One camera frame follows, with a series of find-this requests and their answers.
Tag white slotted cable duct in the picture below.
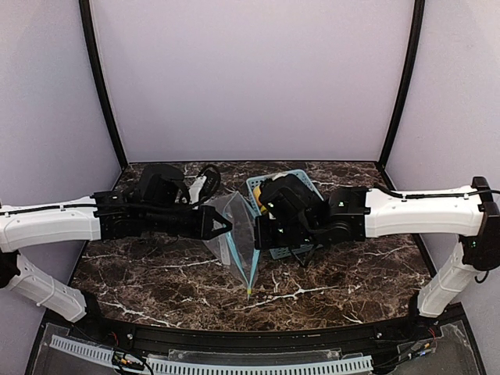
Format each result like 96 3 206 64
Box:
49 335 373 374

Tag right black frame post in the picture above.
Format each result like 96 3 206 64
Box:
378 0 426 170

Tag left black frame post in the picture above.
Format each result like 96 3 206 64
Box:
78 0 129 170

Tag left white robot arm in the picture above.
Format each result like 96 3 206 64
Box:
1 164 232 323

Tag black frame post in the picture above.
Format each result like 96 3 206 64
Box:
78 0 129 170
378 0 426 170

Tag light blue plastic basket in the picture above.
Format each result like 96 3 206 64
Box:
246 170 324 259

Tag orange fruit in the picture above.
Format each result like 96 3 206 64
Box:
253 186 262 202

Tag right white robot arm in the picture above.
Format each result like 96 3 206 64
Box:
254 174 499 320

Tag clear zip top bag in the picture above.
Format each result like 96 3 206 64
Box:
203 192 260 299

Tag white cauliflower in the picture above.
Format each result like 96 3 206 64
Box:
265 171 295 182

